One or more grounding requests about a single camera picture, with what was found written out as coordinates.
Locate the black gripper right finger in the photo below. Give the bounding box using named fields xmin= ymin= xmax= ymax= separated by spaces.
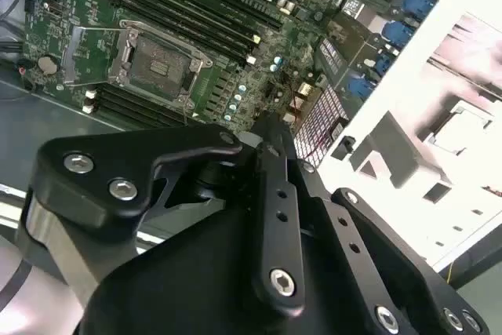
xmin=273 ymin=113 xmax=492 ymax=335

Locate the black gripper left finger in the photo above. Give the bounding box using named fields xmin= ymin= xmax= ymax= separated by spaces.
xmin=14 ymin=113 xmax=309 ymax=319

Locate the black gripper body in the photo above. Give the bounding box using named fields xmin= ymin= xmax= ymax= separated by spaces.
xmin=77 ymin=152 xmax=357 ymax=335

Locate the metal socket cover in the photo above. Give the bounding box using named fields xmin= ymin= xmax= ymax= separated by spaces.
xmin=62 ymin=25 xmax=134 ymax=87

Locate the wire locking lever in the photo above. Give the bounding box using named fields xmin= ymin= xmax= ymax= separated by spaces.
xmin=118 ymin=19 xmax=215 ymax=67

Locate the silver CPU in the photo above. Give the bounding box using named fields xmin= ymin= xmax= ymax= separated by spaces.
xmin=429 ymin=105 xmax=493 ymax=154

